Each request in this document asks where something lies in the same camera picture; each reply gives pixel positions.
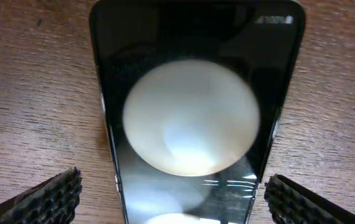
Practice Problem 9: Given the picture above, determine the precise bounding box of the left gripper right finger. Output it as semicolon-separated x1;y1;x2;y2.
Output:
264;174;355;224

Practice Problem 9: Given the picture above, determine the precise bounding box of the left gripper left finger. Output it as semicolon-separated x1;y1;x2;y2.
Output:
0;167;82;224

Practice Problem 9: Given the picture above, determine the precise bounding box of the black smartphone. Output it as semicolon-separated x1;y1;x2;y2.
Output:
89;1;306;224

